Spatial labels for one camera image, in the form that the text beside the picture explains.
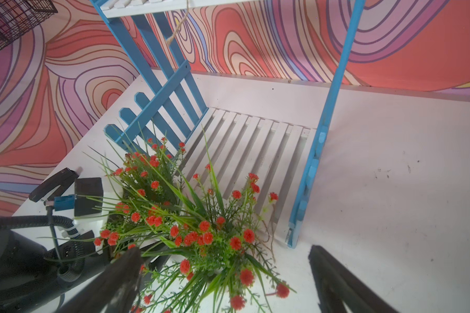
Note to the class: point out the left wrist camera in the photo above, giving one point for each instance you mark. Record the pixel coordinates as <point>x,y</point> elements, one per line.
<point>65,193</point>

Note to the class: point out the blue white wooden plant rack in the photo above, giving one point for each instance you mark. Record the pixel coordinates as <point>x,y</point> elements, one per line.
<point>284,156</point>

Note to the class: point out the red flower pot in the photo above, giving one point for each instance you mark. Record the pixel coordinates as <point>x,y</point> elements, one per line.
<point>137,214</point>
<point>212,250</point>

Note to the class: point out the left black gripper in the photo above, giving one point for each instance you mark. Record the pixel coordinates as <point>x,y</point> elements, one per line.
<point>28,281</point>

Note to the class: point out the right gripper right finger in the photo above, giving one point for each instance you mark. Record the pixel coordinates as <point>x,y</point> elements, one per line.
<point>338,289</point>

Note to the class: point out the black wire basket back wall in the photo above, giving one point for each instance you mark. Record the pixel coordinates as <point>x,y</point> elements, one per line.
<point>17,17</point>

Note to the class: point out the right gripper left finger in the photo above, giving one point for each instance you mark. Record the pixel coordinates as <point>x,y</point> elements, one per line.
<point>114,290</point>

